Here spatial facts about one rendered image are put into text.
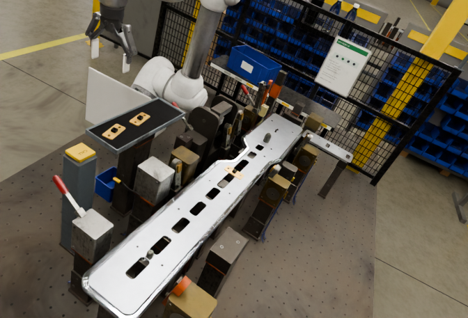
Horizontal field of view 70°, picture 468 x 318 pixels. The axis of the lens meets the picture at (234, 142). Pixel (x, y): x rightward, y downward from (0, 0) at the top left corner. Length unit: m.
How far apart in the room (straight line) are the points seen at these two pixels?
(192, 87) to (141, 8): 2.37
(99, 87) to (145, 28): 2.30
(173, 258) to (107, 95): 1.03
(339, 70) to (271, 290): 1.32
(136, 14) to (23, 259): 3.16
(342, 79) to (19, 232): 1.80
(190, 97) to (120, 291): 1.11
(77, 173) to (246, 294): 0.79
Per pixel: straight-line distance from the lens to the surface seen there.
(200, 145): 1.35
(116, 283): 1.01
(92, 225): 1.04
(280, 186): 1.38
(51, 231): 1.49
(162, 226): 1.14
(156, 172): 1.14
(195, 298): 0.95
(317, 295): 1.59
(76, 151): 1.11
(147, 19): 4.05
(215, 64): 2.22
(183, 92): 1.81
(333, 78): 2.19
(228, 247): 1.11
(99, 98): 1.89
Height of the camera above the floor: 1.88
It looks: 34 degrees down
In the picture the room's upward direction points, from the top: 21 degrees clockwise
